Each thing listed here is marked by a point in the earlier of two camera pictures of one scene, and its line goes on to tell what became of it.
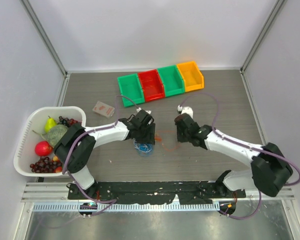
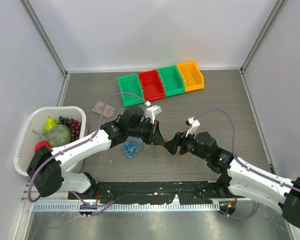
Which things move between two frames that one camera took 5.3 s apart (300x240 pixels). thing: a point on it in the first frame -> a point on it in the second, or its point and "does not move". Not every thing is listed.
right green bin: (173, 83) does not move
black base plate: (155, 192) does not move
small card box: (103, 109) does not move
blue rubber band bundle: (143, 149) -> (132, 146)
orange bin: (193, 78) does not move
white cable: (136, 147) -> (132, 145)
